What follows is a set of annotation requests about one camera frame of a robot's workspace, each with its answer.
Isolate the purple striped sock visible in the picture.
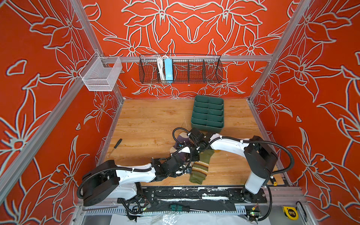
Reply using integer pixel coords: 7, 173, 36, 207
167, 132, 195, 163

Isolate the green striped sock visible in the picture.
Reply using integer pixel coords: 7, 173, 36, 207
189, 150, 215, 185

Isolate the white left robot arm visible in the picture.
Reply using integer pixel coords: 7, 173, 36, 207
76, 153, 191, 206

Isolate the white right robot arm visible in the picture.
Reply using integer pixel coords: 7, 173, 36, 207
190, 134, 295, 195

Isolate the green compartment tray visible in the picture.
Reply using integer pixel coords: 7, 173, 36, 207
191, 95, 225, 133

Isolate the light blue box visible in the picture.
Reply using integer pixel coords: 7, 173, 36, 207
164, 58, 173, 83

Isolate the yellow tape measure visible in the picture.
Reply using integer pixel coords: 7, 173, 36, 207
282, 206, 299, 220

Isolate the green handled screwdriver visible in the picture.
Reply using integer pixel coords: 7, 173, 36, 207
169, 204, 207, 212

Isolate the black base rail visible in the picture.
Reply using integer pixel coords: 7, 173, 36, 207
118, 186, 268, 216

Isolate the black handled screwdriver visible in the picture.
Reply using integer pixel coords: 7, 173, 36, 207
107, 139, 122, 158

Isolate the black wire wall basket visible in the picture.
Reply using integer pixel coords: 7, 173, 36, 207
139, 53, 223, 84

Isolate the white cable bundle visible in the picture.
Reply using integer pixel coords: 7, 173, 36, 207
156, 55, 167, 82

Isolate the clear plastic wall bin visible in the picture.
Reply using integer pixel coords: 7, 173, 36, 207
79, 52, 122, 92

